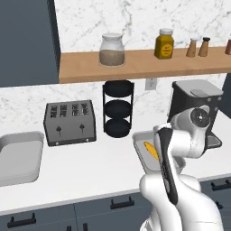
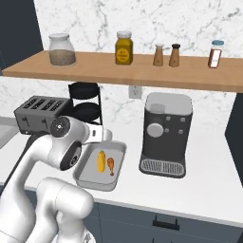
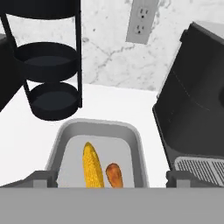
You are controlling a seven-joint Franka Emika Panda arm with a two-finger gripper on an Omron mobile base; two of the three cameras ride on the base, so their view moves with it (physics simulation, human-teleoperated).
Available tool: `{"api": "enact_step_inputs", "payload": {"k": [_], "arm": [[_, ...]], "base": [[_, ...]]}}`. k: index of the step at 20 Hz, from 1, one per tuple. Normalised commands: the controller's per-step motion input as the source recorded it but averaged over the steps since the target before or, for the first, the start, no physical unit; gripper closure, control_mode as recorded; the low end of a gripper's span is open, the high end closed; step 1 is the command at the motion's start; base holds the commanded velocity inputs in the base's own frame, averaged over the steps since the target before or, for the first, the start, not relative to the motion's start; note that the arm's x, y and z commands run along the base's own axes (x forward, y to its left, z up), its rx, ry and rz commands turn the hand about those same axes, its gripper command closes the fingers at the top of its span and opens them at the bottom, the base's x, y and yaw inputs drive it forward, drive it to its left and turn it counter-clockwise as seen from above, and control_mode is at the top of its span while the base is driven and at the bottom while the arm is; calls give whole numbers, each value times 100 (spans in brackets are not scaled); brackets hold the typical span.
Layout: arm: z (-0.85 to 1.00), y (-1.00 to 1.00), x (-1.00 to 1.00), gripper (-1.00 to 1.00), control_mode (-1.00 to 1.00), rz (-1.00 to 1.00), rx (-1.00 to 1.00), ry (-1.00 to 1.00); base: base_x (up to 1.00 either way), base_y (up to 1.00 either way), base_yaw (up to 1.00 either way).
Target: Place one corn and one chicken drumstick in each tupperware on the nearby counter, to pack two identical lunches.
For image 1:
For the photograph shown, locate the grey four-slot toaster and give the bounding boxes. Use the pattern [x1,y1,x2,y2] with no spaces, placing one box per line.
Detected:
[42,99,97,148]

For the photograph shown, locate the white wall outlet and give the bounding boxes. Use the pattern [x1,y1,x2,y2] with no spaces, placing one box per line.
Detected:
[144,78,158,91]

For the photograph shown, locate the black drawer handle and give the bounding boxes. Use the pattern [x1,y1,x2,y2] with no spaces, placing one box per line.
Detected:
[109,195,135,210]
[214,200,225,210]
[6,212,38,229]
[210,179,231,192]

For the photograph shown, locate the yellow jar with white lid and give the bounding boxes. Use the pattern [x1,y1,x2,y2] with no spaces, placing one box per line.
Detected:
[153,28,175,60]

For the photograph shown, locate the dark blue tall cabinet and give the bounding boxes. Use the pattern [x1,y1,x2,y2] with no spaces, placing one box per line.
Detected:
[220,71,231,120]

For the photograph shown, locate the tan shaker with black cap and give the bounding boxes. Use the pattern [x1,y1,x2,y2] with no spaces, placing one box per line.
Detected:
[198,36,211,58]

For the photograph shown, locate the grey tupperware container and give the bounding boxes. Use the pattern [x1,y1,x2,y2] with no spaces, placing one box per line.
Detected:
[131,130,163,176]
[0,130,45,189]

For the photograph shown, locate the tan shaker with white cap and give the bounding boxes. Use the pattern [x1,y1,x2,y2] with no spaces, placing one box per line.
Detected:
[185,37,199,59]

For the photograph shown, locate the wooden wall shelf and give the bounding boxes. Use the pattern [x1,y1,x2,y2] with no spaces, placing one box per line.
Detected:
[58,46,231,85]

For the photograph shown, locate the black and grey coffee machine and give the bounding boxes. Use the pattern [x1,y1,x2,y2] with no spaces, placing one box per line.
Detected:
[166,79,225,149]

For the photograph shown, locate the black three-tier stand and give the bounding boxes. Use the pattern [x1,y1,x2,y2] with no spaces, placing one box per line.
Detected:
[102,79,135,139]

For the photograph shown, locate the reddish brown bottle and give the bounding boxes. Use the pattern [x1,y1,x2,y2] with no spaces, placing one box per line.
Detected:
[224,38,231,56]

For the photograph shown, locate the dark blue wall cabinet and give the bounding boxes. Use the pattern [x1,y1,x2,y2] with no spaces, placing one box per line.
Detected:
[0,0,62,88]

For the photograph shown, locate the dark blue drawer front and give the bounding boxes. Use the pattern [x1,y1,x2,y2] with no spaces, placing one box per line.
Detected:
[199,176,231,231]
[0,203,77,231]
[73,191,153,231]

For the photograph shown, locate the glass jar with white lid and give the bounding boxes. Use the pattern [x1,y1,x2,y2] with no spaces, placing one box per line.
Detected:
[98,32,126,68]

